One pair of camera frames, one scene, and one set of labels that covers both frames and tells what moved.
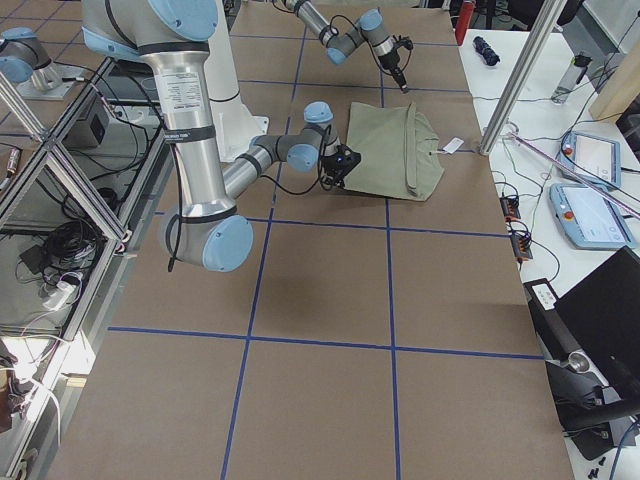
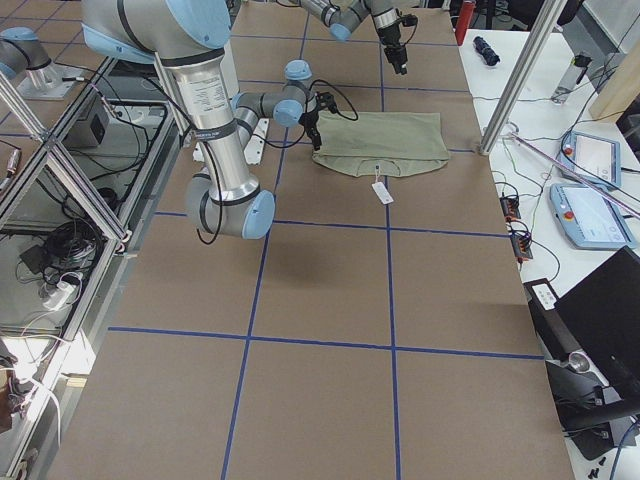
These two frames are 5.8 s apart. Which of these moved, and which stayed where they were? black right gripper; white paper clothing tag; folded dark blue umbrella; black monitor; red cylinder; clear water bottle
Moved: black right gripper; white paper clothing tag
Stayed: red cylinder; folded dark blue umbrella; black monitor; clear water bottle
